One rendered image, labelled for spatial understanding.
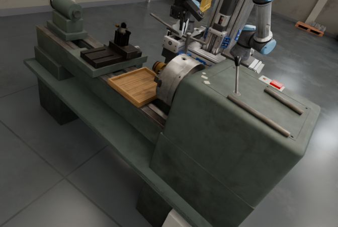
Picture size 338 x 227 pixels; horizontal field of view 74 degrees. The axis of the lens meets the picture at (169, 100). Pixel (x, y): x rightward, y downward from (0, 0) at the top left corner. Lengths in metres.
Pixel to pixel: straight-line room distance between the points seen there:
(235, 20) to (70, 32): 1.34
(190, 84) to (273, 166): 0.48
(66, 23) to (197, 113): 1.36
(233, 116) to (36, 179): 1.63
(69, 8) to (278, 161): 1.73
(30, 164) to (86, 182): 0.47
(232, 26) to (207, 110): 1.05
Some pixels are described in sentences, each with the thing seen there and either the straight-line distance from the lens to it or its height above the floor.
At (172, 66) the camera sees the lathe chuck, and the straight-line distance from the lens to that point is 1.22.
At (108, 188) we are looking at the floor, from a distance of 2.04.
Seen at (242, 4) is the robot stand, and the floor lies 1.48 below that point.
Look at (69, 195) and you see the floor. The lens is 2.02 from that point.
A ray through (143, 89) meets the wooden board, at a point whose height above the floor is 0.89.
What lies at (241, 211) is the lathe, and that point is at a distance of 1.26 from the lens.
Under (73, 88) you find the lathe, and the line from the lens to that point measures 2.05.
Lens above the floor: 1.75
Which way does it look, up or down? 35 degrees down
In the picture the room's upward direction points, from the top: 18 degrees clockwise
